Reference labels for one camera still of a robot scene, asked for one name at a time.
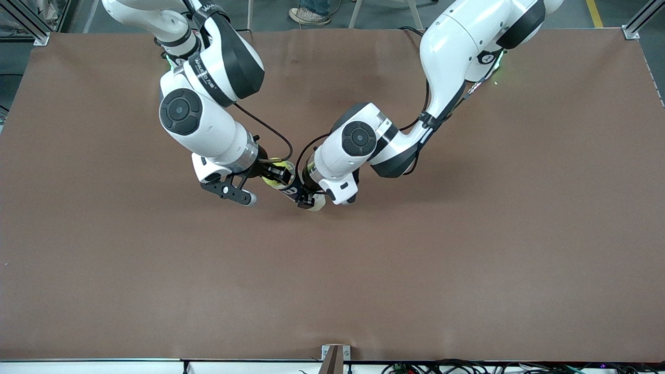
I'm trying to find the metal table edge bracket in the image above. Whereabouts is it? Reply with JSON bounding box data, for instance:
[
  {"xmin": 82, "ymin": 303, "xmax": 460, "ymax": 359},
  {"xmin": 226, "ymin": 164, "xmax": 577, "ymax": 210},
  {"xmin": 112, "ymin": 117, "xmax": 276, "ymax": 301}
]
[{"xmin": 321, "ymin": 344, "xmax": 352, "ymax": 374}]

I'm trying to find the paper table cover sheet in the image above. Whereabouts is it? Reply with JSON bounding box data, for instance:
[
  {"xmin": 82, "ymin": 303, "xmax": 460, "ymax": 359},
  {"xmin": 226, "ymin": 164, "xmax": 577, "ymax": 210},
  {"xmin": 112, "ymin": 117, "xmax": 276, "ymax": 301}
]
[{"xmin": 0, "ymin": 27, "xmax": 665, "ymax": 363}]

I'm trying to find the clear tennis ball can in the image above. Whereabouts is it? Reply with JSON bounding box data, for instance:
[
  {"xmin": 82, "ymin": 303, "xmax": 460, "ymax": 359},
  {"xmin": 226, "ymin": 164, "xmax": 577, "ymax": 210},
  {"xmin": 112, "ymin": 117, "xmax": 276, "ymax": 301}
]
[{"xmin": 278, "ymin": 174, "xmax": 327, "ymax": 212}]

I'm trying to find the white table edge rail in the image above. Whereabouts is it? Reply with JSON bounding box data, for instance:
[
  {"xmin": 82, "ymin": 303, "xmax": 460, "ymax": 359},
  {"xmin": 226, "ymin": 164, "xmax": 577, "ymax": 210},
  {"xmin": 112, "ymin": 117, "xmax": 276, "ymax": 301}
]
[{"xmin": 0, "ymin": 357, "xmax": 665, "ymax": 374}]

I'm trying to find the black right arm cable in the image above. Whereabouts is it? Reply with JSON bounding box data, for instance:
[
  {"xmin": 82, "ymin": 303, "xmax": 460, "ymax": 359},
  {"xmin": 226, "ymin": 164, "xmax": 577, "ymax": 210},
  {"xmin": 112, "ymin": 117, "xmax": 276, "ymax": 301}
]
[{"xmin": 182, "ymin": 0, "xmax": 294, "ymax": 163}]

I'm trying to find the black cable bundle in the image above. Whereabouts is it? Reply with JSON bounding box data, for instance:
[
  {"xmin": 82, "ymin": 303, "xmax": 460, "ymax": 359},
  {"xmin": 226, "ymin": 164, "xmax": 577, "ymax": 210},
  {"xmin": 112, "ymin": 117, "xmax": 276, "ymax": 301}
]
[{"xmin": 381, "ymin": 358, "xmax": 665, "ymax": 374}]

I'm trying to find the blue jeans leg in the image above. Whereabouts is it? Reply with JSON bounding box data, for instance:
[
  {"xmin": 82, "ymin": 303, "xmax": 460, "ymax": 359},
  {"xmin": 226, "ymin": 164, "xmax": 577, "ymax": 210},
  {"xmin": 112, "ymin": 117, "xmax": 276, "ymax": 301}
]
[{"xmin": 299, "ymin": 0, "xmax": 334, "ymax": 16}]

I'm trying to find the aluminium frame post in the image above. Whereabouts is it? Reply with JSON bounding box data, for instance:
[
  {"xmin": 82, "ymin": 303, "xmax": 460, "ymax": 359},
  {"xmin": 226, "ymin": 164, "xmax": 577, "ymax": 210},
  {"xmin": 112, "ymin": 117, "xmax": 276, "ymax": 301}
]
[
  {"xmin": 622, "ymin": 0, "xmax": 665, "ymax": 40},
  {"xmin": 0, "ymin": 0, "xmax": 51, "ymax": 46}
]

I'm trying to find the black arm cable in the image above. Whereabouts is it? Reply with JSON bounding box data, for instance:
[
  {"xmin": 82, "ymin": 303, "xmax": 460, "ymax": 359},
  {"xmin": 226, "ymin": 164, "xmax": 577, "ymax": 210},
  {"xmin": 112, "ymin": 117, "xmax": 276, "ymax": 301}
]
[
  {"xmin": 296, "ymin": 47, "xmax": 500, "ymax": 183},
  {"xmin": 182, "ymin": 0, "xmax": 294, "ymax": 163}
]

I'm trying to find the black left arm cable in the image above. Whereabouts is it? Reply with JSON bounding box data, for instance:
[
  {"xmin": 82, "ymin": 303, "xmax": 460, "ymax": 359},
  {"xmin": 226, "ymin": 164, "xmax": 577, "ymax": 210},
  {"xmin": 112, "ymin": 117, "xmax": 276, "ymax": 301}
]
[{"xmin": 296, "ymin": 47, "xmax": 500, "ymax": 183}]

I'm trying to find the grey sneaker shoe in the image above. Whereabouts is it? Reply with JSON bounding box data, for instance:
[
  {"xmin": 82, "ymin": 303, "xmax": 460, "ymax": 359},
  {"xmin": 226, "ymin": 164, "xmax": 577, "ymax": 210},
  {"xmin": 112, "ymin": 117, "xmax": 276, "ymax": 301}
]
[{"xmin": 288, "ymin": 6, "xmax": 332, "ymax": 26}]

